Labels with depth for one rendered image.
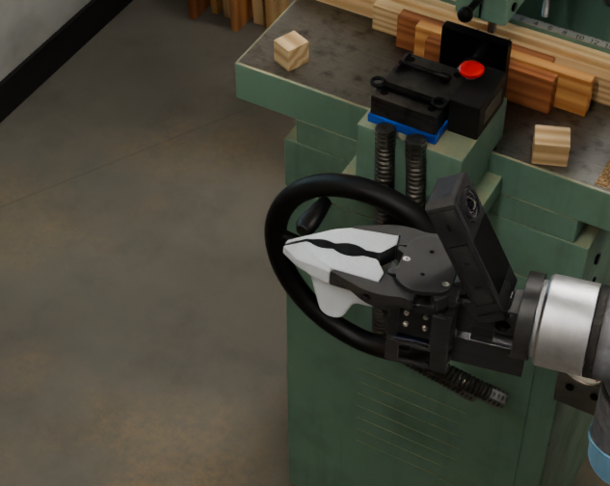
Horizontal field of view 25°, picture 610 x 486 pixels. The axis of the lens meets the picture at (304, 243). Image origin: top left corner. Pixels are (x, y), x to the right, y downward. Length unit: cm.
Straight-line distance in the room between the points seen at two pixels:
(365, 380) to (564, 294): 109
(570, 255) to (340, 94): 36
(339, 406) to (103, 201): 95
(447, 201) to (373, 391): 114
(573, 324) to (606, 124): 75
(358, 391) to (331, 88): 57
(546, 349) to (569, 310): 4
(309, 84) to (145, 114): 141
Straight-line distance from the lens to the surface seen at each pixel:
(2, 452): 260
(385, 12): 191
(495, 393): 190
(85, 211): 299
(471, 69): 167
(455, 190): 107
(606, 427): 118
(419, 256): 113
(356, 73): 186
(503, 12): 177
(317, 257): 113
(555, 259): 182
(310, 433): 235
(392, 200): 160
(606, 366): 110
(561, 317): 110
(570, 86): 180
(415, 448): 224
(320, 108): 184
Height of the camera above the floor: 205
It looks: 45 degrees down
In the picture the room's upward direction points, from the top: straight up
